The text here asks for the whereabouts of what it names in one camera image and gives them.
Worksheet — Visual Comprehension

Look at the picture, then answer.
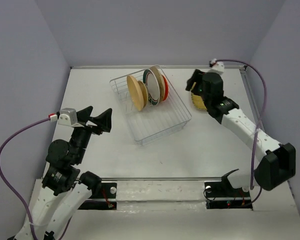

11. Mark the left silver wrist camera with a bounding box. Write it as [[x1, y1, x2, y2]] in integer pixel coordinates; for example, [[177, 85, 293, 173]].
[[57, 108, 78, 127]]

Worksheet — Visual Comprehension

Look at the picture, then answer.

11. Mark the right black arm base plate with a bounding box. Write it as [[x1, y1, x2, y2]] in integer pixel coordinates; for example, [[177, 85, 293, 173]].
[[203, 169, 253, 210]]

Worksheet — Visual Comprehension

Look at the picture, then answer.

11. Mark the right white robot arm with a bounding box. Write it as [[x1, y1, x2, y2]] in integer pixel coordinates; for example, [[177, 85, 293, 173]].
[[185, 69, 296, 196]]

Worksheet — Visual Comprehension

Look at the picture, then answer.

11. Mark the plain yellow round plate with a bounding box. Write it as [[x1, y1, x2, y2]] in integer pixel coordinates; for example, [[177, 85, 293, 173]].
[[126, 75, 144, 112]]

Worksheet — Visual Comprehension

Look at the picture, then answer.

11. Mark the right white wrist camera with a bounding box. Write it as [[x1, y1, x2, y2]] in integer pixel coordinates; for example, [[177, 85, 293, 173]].
[[208, 58, 225, 76]]

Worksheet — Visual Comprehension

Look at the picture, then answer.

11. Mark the small cream plate with flowers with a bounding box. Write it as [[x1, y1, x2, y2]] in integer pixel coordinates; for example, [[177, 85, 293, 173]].
[[138, 80, 149, 108]]

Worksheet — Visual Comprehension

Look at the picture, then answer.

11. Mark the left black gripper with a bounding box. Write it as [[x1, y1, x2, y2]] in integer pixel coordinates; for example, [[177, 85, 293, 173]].
[[71, 104, 114, 163]]

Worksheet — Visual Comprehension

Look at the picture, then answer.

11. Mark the orange round plate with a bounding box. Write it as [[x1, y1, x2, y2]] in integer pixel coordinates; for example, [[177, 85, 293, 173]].
[[161, 75, 169, 101]]

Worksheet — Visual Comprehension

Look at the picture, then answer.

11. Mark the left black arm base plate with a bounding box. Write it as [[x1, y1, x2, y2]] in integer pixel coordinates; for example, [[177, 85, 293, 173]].
[[78, 181, 117, 211]]

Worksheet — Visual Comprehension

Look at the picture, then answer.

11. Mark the white plate with green rim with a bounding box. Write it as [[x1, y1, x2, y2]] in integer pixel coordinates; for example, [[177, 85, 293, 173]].
[[142, 69, 160, 106]]

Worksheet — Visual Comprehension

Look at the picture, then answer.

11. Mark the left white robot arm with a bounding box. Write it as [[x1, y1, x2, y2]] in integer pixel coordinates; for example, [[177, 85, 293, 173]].
[[12, 106, 113, 240]]

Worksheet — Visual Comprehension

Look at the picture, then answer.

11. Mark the white wire dish rack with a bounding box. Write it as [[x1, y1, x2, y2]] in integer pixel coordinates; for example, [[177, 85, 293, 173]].
[[109, 65, 192, 145]]

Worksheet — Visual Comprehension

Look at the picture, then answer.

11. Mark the cream plate with leaf pattern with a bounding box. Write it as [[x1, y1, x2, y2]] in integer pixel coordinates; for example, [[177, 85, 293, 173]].
[[150, 66, 167, 103]]

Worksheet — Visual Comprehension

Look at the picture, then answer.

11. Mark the yellow green bamboo-pattern plate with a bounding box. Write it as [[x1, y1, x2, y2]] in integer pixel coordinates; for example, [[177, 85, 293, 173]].
[[190, 82, 207, 112]]

